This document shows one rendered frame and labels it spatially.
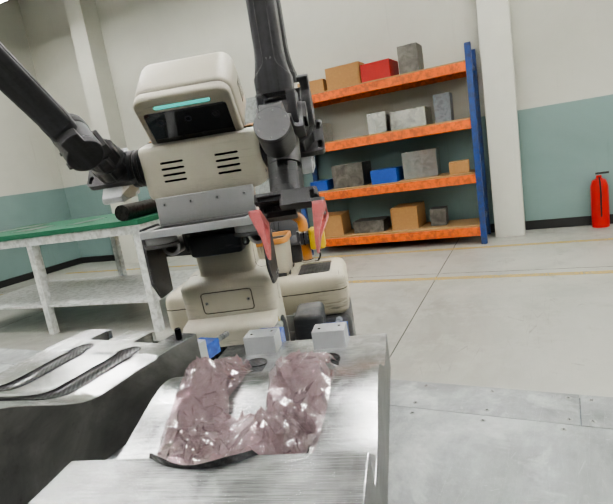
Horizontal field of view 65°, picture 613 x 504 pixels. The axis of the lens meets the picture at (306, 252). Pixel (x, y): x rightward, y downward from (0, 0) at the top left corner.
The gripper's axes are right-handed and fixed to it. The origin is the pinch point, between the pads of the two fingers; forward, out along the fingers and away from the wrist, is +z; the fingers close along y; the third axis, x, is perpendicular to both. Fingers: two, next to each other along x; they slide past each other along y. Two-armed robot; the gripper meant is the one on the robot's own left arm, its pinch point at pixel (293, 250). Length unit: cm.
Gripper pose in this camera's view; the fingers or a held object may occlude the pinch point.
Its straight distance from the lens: 77.0
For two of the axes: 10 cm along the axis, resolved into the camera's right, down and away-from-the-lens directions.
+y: 9.8, -1.4, -1.1
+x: 1.4, 2.6, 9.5
